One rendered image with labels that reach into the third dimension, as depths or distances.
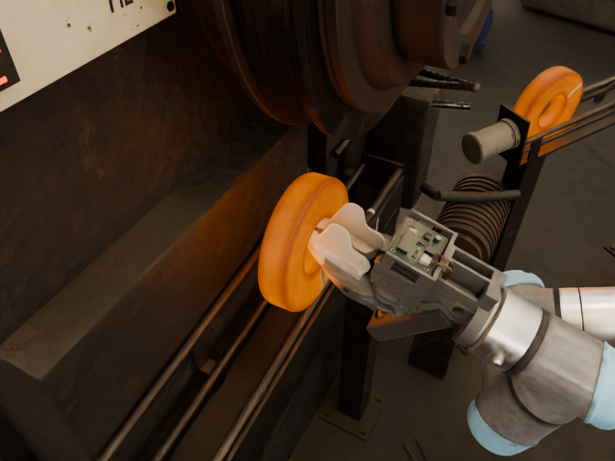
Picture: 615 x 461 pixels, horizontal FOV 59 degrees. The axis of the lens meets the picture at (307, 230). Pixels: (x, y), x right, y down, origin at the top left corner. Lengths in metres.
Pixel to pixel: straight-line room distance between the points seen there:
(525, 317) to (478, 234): 0.56
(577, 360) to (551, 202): 1.56
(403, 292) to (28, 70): 0.37
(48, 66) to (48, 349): 0.23
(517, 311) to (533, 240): 1.38
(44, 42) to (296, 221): 0.26
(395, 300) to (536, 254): 1.35
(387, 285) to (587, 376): 0.20
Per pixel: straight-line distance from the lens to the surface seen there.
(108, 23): 0.47
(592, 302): 0.72
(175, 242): 0.56
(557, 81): 1.11
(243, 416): 0.64
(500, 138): 1.07
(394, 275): 0.53
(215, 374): 0.68
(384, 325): 0.62
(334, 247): 0.56
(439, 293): 0.56
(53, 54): 0.44
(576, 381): 0.58
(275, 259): 0.54
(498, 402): 0.64
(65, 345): 0.51
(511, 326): 0.55
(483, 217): 1.14
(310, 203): 0.55
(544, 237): 1.96
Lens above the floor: 1.25
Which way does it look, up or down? 44 degrees down
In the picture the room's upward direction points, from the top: straight up
